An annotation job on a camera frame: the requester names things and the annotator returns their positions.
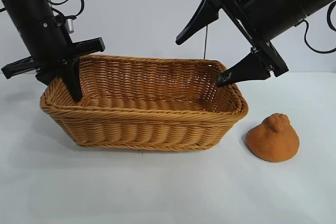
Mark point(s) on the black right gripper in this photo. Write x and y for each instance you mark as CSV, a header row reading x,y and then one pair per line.
x,y
270,14

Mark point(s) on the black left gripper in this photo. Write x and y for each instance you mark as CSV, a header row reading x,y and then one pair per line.
x,y
50,43

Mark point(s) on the brown woven wicker basket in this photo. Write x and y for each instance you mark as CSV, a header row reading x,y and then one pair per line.
x,y
147,127

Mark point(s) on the orange bumpy knobbed fruit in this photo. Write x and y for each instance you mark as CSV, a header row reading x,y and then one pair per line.
x,y
273,140

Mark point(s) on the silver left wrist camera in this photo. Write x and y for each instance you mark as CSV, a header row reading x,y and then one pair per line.
x,y
70,26

